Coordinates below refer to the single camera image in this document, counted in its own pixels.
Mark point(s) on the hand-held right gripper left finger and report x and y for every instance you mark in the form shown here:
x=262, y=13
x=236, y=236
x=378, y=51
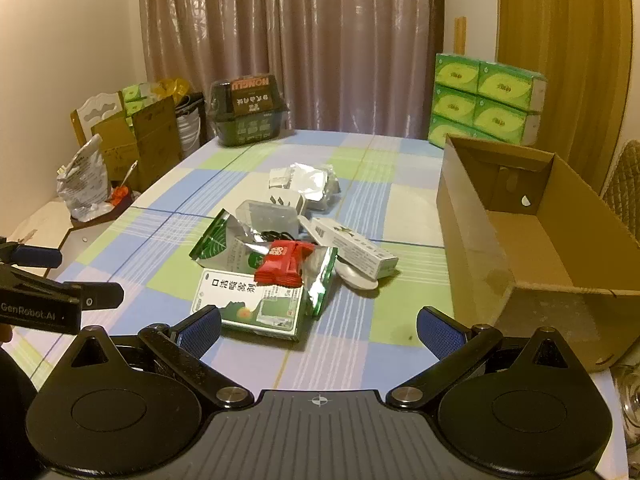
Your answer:
x=200, y=331

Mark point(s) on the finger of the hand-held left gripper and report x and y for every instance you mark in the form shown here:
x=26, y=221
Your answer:
x=100, y=296
x=35, y=256

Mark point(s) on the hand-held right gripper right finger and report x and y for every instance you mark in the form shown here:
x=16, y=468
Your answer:
x=440, y=332

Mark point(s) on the green foil pouch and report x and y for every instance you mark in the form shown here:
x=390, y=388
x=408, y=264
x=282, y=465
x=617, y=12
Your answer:
x=212, y=240
x=320, y=280

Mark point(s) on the white round disc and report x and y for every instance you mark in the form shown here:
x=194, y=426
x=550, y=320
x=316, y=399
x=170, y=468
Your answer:
x=357, y=280

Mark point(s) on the white parrot print ointment box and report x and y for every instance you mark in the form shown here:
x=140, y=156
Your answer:
x=350, y=245

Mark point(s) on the brown cardboard box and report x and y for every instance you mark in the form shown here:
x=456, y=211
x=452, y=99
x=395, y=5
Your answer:
x=525, y=240

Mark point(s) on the silver foil packet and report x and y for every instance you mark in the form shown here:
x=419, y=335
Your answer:
x=310, y=182

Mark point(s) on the green medicine box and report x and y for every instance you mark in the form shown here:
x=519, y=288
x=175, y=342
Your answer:
x=235, y=305

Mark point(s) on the checked tablecloth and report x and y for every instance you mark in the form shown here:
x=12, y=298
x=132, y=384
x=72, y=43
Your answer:
x=165, y=240

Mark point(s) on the white plastic bag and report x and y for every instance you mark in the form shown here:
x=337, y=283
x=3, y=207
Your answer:
x=82, y=180

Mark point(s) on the orange small item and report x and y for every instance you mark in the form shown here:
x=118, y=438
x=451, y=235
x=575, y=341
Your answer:
x=118, y=196

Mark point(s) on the red snack packet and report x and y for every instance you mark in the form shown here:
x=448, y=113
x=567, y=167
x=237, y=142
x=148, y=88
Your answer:
x=280, y=265

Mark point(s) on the clear plastic box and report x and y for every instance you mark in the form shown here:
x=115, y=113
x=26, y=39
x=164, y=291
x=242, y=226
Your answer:
x=265, y=215

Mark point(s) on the white carved chair back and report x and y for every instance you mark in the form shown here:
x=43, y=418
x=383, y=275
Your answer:
x=95, y=110

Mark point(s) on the open cardboard carton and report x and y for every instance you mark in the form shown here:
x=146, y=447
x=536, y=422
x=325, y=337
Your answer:
x=150, y=145

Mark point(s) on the small green tissue pack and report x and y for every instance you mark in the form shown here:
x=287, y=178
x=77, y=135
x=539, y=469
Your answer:
x=136, y=108
x=135, y=92

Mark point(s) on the white bucket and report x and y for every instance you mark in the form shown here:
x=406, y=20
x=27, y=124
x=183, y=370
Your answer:
x=190, y=130

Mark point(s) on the clear glass object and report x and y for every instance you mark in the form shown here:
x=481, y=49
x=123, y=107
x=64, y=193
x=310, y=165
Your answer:
x=627, y=400

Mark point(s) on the dark green storage basket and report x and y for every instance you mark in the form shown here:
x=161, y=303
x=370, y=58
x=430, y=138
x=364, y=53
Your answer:
x=250, y=125

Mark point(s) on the yellow plastic bag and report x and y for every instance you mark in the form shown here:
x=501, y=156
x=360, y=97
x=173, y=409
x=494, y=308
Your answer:
x=172, y=90

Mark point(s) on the quilted cover chair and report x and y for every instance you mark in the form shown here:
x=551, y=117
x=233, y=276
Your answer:
x=625, y=180

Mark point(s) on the stack of green tissue packs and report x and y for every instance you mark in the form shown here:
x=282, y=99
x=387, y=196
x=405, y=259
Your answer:
x=500, y=87

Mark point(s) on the light wooden door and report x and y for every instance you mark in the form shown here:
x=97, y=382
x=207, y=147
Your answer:
x=560, y=60

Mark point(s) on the wooden slat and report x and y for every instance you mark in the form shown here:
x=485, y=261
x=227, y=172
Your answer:
x=460, y=35

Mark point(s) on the mauve curtain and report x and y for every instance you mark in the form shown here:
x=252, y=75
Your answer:
x=300, y=35

